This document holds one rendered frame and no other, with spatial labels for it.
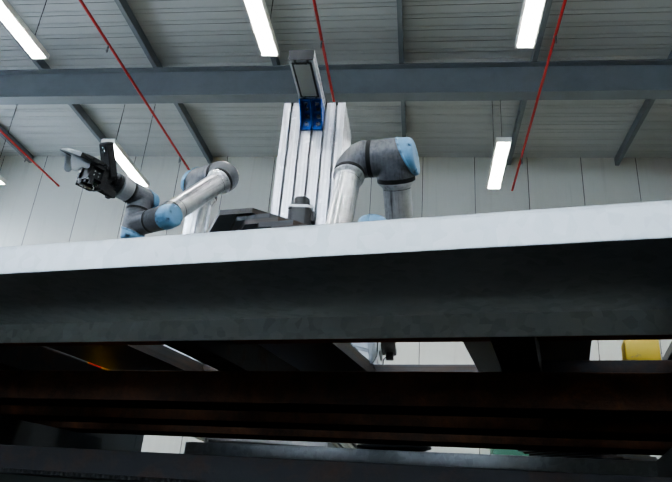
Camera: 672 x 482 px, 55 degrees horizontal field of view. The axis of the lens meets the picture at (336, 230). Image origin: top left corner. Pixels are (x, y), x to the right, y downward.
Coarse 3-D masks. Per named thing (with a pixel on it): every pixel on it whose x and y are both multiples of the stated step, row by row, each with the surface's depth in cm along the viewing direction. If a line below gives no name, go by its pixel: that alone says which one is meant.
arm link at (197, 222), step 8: (200, 168) 236; (208, 168) 233; (184, 176) 238; (192, 176) 236; (200, 176) 234; (184, 184) 238; (192, 184) 234; (216, 200) 237; (200, 208) 231; (208, 208) 234; (192, 216) 230; (200, 216) 230; (208, 216) 233; (184, 224) 231; (192, 224) 229; (200, 224) 229; (208, 224) 234; (184, 232) 228; (192, 232) 227; (200, 232) 228
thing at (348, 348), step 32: (64, 352) 144; (96, 352) 142; (128, 352) 139; (160, 352) 145; (288, 352) 129; (320, 352) 127; (352, 352) 133; (480, 352) 118; (544, 352) 115; (576, 352) 113
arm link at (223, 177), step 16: (208, 176) 222; (224, 176) 224; (192, 192) 211; (208, 192) 216; (224, 192) 227; (160, 208) 198; (176, 208) 200; (192, 208) 209; (144, 224) 201; (160, 224) 198; (176, 224) 199
